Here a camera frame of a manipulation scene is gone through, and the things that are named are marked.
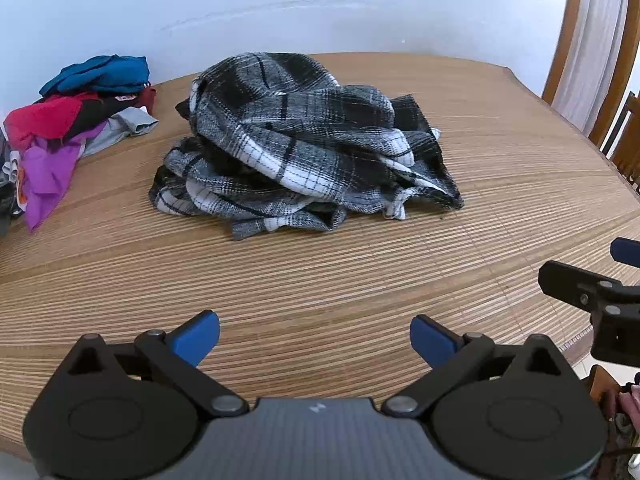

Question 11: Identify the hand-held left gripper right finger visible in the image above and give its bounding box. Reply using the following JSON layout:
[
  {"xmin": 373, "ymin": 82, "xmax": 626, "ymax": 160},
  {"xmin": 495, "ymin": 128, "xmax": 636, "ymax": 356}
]
[{"xmin": 382, "ymin": 314, "xmax": 574, "ymax": 417}]

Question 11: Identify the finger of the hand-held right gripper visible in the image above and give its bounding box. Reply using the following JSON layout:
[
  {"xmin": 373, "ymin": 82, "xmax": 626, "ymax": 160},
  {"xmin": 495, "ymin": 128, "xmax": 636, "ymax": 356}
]
[
  {"xmin": 538, "ymin": 260, "xmax": 640, "ymax": 313},
  {"xmin": 610, "ymin": 238, "xmax": 640, "ymax": 264}
]

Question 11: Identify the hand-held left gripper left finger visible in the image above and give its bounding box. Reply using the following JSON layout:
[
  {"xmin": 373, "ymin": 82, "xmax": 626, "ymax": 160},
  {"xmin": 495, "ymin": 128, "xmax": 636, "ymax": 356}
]
[{"xmin": 66, "ymin": 310, "xmax": 250, "ymax": 417}]

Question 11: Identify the black white plaid cloth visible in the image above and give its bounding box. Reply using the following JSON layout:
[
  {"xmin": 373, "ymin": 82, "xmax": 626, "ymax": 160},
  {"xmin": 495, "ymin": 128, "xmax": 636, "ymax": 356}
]
[{"xmin": 148, "ymin": 52, "xmax": 465, "ymax": 241}]

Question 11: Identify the dark wooden furniture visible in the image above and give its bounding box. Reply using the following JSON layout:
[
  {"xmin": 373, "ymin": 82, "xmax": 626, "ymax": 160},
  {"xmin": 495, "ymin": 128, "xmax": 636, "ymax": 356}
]
[{"xmin": 586, "ymin": 364, "xmax": 623, "ymax": 423}]

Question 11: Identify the wooden chair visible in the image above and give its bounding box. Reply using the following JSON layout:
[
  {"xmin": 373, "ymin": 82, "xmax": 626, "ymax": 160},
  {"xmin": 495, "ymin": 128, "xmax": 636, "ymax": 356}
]
[{"xmin": 601, "ymin": 90, "xmax": 640, "ymax": 187}]

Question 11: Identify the white curtain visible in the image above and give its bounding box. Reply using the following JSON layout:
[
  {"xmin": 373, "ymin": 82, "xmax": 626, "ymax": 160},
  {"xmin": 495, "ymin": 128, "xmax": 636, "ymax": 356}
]
[{"xmin": 551, "ymin": 0, "xmax": 632, "ymax": 134}]

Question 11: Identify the purple garment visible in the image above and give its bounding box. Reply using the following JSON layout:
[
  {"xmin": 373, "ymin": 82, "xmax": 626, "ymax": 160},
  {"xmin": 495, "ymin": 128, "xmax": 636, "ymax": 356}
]
[{"xmin": 22, "ymin": 120, "xmax": 108, "ymax": 234}]

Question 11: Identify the grey garment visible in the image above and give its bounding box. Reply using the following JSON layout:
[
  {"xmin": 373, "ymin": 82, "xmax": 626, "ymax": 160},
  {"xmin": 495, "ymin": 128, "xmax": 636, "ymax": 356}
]
[{"xmin": 81, "ymin": 106, "xmax": 160, "ymax": 157}]

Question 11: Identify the dark patterned garment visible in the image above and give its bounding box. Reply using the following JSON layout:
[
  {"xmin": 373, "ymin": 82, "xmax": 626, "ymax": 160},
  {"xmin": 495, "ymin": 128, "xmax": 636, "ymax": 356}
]
[{"xmin": 0, "ymin": 127, "xmax": 32, "ymax": 239}]

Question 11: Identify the maroon garment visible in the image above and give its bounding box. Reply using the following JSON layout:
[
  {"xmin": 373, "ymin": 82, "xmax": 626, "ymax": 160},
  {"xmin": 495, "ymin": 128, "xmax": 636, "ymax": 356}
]
[{"xmin": 131, "ymin": 82, "xmax": 157, "ymax": 116}]

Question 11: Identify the black garment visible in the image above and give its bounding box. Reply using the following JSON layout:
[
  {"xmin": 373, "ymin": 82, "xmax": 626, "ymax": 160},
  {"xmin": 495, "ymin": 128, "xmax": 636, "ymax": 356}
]
[{"xmin": 62, "ymin": 92, "xmax": 146, "ymax": 142}]

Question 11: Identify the red garment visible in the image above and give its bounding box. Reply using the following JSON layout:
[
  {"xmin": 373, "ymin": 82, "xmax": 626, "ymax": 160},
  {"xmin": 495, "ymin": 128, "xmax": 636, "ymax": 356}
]
[{"xmin": 4, "ymin": 92, "xmax": 101, "ymax": 152}]

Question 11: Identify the wooden door frame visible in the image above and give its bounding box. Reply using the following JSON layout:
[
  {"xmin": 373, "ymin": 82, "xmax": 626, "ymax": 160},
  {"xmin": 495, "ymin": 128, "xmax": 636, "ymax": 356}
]
[{"xmin": 541, "ymin": 0, "xmax": 640, "ymax": 149}]

